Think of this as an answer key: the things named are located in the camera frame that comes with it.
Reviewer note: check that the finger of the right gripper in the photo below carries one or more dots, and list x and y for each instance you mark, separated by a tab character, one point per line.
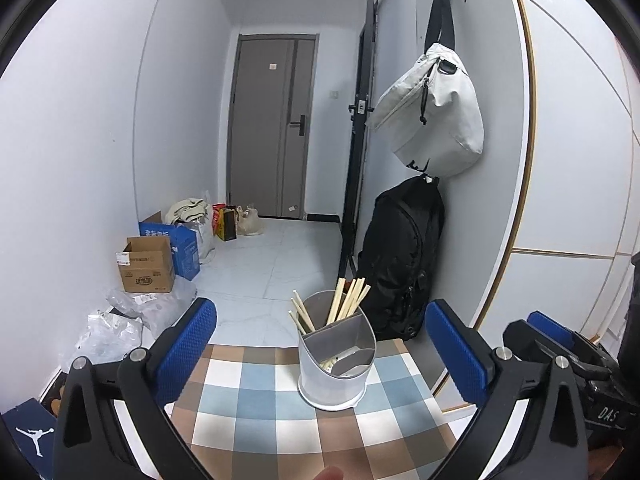
553	330

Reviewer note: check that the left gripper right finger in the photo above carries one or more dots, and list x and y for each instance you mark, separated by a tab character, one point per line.
552	440

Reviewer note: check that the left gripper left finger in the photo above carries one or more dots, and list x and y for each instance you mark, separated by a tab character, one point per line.
89	441

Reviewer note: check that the separate bamboo chopstick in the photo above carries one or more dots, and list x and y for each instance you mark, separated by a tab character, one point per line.
302	312

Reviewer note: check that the person left hand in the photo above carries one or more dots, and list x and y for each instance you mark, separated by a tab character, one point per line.
330	473

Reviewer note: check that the navy jordan shoe box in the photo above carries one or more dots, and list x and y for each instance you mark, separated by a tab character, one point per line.
32	429

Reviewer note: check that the white plastic bags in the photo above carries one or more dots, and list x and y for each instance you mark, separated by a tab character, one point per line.
108	337

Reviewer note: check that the grey parcel bag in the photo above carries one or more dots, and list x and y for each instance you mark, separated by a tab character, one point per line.
157	311

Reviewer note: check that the checkered tablecloth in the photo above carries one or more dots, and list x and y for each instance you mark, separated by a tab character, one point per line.
242	416

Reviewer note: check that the black backpack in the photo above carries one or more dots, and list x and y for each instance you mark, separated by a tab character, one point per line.
398	257

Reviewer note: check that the brown cardboard box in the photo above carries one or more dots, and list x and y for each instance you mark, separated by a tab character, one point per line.
145	265

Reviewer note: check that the blue cardboard box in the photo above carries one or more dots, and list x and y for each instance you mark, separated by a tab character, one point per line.
183	244

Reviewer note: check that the white utensil holder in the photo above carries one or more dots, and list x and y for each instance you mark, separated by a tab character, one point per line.
335	360

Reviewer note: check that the cream cloth bag pile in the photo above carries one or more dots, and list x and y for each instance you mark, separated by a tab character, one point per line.
197	215

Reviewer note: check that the red yellow snack bag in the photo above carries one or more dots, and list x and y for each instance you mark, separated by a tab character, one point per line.
225	222

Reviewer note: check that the grey sling bag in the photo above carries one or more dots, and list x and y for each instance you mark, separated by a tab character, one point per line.
430	115

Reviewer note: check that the beige tote bag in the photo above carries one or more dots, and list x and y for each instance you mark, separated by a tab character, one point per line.
249	223

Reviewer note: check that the black metal stand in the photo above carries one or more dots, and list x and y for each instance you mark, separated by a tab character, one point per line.
359	111

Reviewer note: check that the grey door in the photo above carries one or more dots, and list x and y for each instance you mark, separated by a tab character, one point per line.
269	116

